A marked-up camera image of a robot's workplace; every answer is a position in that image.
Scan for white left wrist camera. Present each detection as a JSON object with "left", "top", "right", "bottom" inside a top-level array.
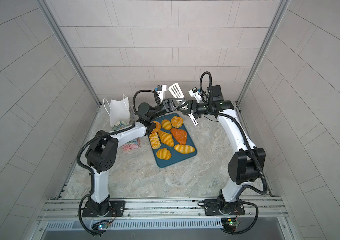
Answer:
[{"left": 155, "top": 85, "right": 168, "bottom": 102}]

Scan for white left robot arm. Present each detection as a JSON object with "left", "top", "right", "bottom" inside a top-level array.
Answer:
[{"left": 77, "top": 98, "right": 185, "bottom": 216}]

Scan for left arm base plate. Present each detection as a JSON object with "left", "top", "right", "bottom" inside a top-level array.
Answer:
[{"left": 82, "top": 200, "right": 126, "bottom": 218}]

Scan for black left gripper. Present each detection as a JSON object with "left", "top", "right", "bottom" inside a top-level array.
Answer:
[{"left": 147, "top": 101, "right": 183, "bottom": 123}]

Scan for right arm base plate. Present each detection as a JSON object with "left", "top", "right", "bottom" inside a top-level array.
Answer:
[{"left": 198, "top": 199, "right": 245, "bottom": 216}]

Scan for shell shaped fake bun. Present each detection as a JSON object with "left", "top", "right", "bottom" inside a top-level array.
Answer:
[{"left": 156, "top": 148, "right": 171, "bottom": 161}]

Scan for aluminium corner post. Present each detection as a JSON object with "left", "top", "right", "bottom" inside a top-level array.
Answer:
[
  {"left": 36, "top": 0, "right": 102, "bottom": 106},
  {"left": 236, "top": 0, "right": 289, "bottom": 106}
]

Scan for ridged fake bread loaf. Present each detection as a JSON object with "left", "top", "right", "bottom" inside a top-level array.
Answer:
[{"left": 149, "top": 133, "right": 161, "bottom": 150}]

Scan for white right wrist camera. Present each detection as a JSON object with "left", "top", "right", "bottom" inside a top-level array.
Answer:
[{"left": 188, "top": 87, "right": 202, "bottom": 103}]

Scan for left green circuit board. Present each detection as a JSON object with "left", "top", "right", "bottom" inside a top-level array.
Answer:
[{"left": 92, "top": 221, "right": 110, "bottom": 231}]

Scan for floral paper bag white handles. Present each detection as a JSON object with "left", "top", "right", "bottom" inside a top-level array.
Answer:
[{"left": 103, "top": 94, "right": 142, "bottom": 153}]

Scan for aluminium corner post left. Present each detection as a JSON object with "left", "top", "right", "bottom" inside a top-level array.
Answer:
[{"left": 36, "top": 0, "right": 102, "bottom": 106}]

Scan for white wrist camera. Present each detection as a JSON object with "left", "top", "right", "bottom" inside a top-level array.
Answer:
[
  {"left": 188, "top": 87, "right": 202, "bottom": 103},
  {"left": 155, "top": 85, "right": 168, "bottom": 102}
]

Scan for long fake croissant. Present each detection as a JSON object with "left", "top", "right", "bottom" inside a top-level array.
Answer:
[{"left": 158, "top": 131, "right": 174, "bottom": 147}]

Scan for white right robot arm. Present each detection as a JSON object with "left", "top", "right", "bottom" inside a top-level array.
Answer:
[{"left": 181, "top": 86, "right": 268, "bottom": 214}]

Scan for round knotted fake bun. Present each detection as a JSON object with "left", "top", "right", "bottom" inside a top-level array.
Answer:
[{"left": 170, "top": 116, "right": 183, "bottom": 129}]

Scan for right green circuit board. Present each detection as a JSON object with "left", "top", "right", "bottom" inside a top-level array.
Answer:
[{"left": 221, "top": 218, "right": 240, "bottom": 233}]

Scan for reddish brown fake croissant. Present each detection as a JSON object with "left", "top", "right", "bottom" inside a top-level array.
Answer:
[{"left": 170, "top": 128, "right": 187, "bottom": 145}]

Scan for fake ring donut bread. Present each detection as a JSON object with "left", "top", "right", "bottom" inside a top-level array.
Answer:
[{"left": 152, "top": 121, "right": 162, "bottom": 133}]

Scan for dark teal plastic tray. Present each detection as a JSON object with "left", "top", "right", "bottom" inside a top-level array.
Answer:
[{"left": 149, "top": 114, "right": 197, "bottom": 168}]

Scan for green circuit board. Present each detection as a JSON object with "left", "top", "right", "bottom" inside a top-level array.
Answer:
[
  {"left": 92, "top": 221, "right": 110, "bottom": 231},
  {"left": 221, "top": 218, "right": 240, "bottom": 233}
]

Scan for twisted fake bread roll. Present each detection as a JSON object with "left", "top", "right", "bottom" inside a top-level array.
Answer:
[{"left": 174, "top": 145, "right": 195, "bottom": 155}]

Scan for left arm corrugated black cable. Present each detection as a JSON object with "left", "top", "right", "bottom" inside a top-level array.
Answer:
[{"left": 76, "top": 89, "right": 161, "bottom": 237}]

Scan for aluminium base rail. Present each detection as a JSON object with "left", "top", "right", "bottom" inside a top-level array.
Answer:
[{"left": 35, "top": 195, "right": 288, "bottom": 232}]

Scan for small striped fake bun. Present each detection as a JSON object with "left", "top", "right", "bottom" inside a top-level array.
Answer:
[{"left": 161, "top": 119, "right": 172, "bottom": 130}]

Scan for aluminium corner post right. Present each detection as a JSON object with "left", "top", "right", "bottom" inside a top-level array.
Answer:
[{"left": 236, "top": 0, "right": 289, "bottom": 106}]

